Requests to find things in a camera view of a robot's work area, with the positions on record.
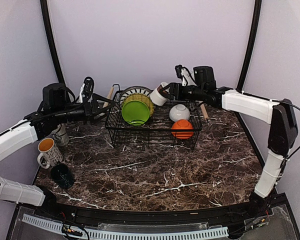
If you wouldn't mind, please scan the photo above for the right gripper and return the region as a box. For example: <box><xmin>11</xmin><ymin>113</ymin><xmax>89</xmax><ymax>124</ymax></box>
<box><xmin>160</xmin><ymin>82</ymin><xmax>206</xmax><ymax>101</ymax></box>

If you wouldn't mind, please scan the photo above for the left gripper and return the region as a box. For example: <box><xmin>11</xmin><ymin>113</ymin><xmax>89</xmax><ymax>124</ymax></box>
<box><xmin>53</xmin><ymin>93</ymin><xmax>116</xmax><ymax>125</ymax></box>

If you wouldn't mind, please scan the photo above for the white brown-band cup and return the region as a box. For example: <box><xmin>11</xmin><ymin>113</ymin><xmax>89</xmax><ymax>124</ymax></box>
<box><xmin>149</xmin><ymin>82</ymin><xmax>168</xmax><ymax>106</ymax></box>

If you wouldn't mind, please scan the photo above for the floral white tall cup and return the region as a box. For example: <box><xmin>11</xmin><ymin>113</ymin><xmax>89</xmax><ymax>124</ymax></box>
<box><xmin>51</xmin><ymin>124</ymin><xmax>69</xmax><ymax>146</ymax></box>

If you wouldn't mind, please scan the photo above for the patterned white mug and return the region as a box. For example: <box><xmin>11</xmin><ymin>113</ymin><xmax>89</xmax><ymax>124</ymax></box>
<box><xmin>37</xmin><ymin>137</ymin><xmax>63</xmax><ymax>169</ymax></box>

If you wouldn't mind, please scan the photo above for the dark green mug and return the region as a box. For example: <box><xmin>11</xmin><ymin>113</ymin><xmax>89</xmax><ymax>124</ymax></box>
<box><xmin>50</xmin><ymin>163</ymin><xmax>75</xmax><ymax>190</ymax></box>

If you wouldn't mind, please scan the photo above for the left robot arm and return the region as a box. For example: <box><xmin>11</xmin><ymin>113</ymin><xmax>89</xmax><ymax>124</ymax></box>
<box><xmin>0</xmin><ymin>77</ymin><xmax>115</xmax><ymax>218</ymax></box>

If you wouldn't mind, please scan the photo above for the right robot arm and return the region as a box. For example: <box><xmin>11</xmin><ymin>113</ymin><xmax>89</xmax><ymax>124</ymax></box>
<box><xmin>159</xmin><ymin>65</ymin><xmax>298</xmax><ymax>199</ymax></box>

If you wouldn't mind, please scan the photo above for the yellow woven plate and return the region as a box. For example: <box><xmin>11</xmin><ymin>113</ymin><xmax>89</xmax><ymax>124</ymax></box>
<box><xmin>122</xmin><ymin>93</ymin><xmax>155</xmax><ymax>116</ymax></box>

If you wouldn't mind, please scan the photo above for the blue striped white plate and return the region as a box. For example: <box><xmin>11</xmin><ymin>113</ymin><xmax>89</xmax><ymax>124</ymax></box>
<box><xmin>119</xmin><ymin>86</ymin><xmax>152</xmax><ymax>106</ymax></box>

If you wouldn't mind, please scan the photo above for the white ceramic bowl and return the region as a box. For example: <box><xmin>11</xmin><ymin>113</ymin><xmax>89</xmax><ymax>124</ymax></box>
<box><xmin>169</xmin><ymin>104</ymin><xmax>190</xmax><ymax>122</ymax></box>

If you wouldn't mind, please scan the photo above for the green plastic plate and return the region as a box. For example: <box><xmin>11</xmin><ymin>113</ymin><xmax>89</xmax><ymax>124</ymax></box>
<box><xmin>121</xmin><ymin>100</ymin><xmax>150</xmax><ymax>126</ymax></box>

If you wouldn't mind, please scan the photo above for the orange bowl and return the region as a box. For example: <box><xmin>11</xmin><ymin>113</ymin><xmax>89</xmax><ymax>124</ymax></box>
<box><xmin>171</xmin><ymin>119</ymin><xmax>194</xmax><ymax>140</ymax></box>

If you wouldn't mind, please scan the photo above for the left wooden rack handle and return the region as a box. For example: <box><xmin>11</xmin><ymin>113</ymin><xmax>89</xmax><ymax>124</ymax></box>
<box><xmin>103</xmin><ymin>86</ymin><xmax>114</xmax><ymax>108</ymax></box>

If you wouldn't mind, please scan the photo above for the wooden rack handle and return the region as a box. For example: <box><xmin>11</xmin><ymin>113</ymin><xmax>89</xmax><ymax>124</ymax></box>
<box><xmin>200</xmin><ymin>103</ymin><xmax>209</xmax><ymax>122</ymax></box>
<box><xmin>103</xmin><ymin>86</ymin><xmax>114</xmax><ymax>108</ymax></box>

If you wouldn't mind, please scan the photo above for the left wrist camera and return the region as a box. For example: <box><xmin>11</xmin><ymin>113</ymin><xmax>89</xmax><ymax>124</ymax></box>
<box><xmin>79</xmin><ymin>76</ymin><xmax>94</xmax><ymax>103</ymax></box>

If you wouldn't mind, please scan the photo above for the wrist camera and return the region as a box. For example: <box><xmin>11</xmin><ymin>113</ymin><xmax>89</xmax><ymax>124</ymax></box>
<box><xmin>174</xmin><ymin>64</ymin><xmax>195</xmax><ymax>86</ymax></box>
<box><xmin>79</xmin><ymin>76</ymin><xmax>94</xmax><ymax>103</ymax></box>

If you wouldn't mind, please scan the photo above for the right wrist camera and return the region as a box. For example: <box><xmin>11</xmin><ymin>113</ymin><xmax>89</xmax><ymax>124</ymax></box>
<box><xmin>174</xmin><ymin>64</ymin><xmax>195</xmax><ymax>86</ymax></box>

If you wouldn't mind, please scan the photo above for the black wire dish rack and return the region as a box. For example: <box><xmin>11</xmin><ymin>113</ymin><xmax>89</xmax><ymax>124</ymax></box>
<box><xmin>105</xmin><ymin>89</ymin><xmax>209</xmax><ymax>149</ymax></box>

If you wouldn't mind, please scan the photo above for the right wooden rack handle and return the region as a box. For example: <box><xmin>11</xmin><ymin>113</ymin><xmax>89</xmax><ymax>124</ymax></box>
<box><xmin>200</xmin><ymin>103</ymin><xmax>209</xmax><ymax>122</ymax></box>

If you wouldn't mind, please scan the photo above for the white cable duct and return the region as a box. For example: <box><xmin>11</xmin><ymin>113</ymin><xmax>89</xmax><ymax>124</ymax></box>
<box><xmin>22</xmin><ymin>214</ymin><xmax>229</xmax><ymax>240</ymax></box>

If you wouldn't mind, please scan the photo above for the black front rail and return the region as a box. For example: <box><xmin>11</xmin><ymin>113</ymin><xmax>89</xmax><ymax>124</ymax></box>
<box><xmin>32</xmin><ymin>199</ymin><xmax>273</xmax><ymax>227</ymax></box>

